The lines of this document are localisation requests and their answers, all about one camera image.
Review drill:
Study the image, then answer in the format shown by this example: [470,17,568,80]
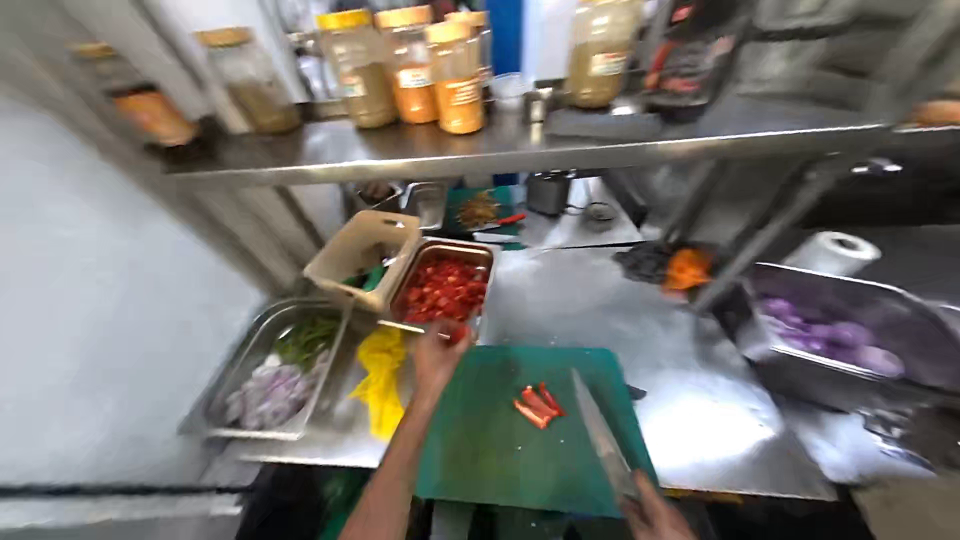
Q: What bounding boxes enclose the person's right hand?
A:
[621,470,699,540]

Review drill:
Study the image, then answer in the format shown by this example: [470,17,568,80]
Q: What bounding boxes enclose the person's left hand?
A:
[411,320,472,402]

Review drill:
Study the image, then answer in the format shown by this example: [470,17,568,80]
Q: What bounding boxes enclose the large kitchen knife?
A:
[571,367,645,511]

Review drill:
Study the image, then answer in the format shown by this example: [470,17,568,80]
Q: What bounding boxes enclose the person's left forearm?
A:
[337,390,441,540]

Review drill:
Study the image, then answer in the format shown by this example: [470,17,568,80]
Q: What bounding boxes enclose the steel tray with rolled rim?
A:
[378,237,496,344]

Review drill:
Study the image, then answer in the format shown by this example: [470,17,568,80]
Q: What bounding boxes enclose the pile of chopped red peppers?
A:
[403,255,489,325]

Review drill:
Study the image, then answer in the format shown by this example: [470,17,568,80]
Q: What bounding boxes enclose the yellow cloth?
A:
[348,324,407,442]

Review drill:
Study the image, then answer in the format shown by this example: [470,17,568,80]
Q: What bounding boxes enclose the red pepper strip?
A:
[521,385,559,421]
[513,398,549,431]
[537,381,567,418]

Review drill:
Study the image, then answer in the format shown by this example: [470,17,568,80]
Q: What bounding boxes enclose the steel work table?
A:
[217,246,839,502]

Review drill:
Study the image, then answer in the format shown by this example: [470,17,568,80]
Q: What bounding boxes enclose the green cutting board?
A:
[414,345,660,519]

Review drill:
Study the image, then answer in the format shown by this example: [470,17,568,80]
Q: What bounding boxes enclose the pile of brown herbs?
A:
[456,189,501,229]

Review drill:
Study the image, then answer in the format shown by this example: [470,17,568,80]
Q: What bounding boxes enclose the small steel pan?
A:
[402,181,449,231]

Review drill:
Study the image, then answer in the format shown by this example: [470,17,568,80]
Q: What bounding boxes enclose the green board with herbs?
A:
[442,185,528,252]

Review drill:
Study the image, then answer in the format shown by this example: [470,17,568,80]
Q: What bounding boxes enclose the beige plastic crate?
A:
[303,210,423,313]

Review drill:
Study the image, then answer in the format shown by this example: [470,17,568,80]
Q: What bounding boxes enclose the pile of sliced green peppers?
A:
[274,315,341,372]

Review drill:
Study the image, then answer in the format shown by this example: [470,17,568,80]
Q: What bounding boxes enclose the dark grey box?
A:
[525,171,573,218]

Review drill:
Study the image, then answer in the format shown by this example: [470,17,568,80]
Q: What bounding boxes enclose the pile of chopped onions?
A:
[225,354,322,432]

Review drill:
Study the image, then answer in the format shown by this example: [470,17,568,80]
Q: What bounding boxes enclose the dark grey cloth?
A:
[613,240,674,285]

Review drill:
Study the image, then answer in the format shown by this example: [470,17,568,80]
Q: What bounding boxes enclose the deep steel container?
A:
[706,261,960,414]

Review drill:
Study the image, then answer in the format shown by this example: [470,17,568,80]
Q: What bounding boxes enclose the shallow steel tray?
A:
[180,295,354,441]

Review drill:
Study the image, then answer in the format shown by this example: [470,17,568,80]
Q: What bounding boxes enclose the orange cloth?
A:
[662,248,713,295]

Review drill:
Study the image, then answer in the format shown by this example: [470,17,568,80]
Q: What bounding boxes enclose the orange spice jar, cream lid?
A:
[425,21,485,136]

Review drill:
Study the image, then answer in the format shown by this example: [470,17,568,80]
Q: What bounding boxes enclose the pile of purple onions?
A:
[760,297,906,379]

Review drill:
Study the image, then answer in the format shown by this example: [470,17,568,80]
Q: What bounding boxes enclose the jar with white label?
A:
[374,5,439,126]

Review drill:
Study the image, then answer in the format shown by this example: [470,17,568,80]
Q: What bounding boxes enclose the small clear plastic cup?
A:
[491,72,528,111]

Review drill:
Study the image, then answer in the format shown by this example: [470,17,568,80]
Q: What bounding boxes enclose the yellow-lidded spice jar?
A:
[315,9,398,129]

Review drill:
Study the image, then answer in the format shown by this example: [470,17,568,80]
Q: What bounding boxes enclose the jar with pale lid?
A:
[444,10,494,97]

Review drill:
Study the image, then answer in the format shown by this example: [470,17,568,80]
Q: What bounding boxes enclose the white paper roll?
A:
[782,231,882,278]

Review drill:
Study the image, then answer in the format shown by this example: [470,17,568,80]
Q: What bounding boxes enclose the large jar of greenish powder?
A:
[564,0,645,110]

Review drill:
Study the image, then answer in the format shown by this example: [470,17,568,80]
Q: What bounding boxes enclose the jar with tan lid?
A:
[195,27,303,136]

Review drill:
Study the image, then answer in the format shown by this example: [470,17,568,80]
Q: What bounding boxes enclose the jar with orange powder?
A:
[71,42,199,148]

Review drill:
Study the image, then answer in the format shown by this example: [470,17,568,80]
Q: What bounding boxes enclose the steel wall shelf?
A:
[161,97,894,189]

